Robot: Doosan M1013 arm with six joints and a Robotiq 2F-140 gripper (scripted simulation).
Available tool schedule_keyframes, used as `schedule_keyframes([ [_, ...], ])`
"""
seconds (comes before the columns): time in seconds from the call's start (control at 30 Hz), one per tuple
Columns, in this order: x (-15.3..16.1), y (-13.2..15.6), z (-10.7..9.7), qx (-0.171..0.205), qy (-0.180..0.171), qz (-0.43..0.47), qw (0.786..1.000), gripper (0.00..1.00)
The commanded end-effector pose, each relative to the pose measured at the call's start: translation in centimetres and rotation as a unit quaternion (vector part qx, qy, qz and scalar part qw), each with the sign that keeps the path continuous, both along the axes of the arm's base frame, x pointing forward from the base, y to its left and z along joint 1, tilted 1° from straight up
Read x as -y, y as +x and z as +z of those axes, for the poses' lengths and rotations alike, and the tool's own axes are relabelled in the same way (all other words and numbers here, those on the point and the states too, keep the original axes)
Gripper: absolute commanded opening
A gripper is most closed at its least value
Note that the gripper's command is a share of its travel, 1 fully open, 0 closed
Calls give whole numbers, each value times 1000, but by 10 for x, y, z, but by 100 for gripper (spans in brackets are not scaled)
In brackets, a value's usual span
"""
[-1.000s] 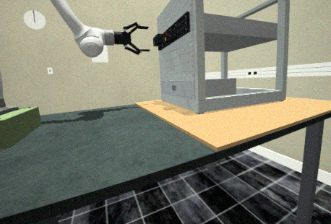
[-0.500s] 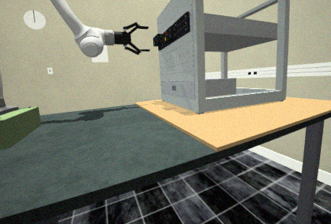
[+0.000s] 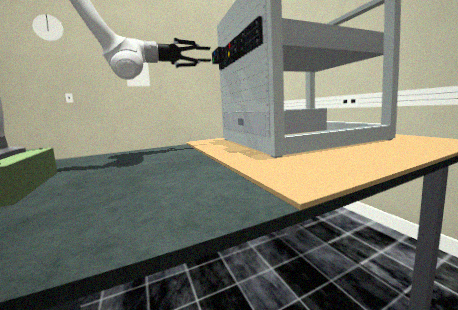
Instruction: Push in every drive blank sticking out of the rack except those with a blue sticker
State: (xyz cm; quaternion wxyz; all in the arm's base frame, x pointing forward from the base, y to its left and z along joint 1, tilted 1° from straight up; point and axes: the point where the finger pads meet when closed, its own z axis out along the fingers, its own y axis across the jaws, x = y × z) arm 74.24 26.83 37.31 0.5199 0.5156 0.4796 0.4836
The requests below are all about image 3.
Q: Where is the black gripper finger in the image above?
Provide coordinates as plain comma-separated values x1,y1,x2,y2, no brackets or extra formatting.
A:
174,53,211,68
173,38,211,52

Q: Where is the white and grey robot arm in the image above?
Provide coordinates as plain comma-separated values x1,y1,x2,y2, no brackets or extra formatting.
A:
0,0,159,160

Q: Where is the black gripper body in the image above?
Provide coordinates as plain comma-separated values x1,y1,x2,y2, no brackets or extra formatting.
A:
157,43,182,63

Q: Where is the orange flat board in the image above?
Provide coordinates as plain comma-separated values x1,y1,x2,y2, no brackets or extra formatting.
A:
186,134,458,210

